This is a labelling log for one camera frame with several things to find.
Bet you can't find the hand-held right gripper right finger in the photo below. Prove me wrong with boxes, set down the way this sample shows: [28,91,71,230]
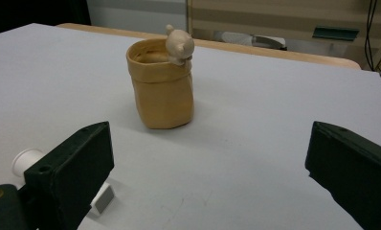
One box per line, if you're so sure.
[304,121,381,230]

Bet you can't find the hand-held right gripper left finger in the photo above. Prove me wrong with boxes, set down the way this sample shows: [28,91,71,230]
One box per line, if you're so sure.
[23,121,115,230]

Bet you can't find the tan bag-shaped pot with bear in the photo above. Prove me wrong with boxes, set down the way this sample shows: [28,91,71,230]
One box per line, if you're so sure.
[125,24,195,130]

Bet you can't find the white eraser block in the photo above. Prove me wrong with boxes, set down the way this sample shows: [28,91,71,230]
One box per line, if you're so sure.
[89,181,116,216]

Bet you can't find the green box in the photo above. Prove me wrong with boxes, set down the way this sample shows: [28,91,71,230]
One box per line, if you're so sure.
[312,26,361,42]

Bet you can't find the black cables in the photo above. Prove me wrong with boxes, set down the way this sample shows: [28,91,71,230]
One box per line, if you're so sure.
[364,0,381,97]

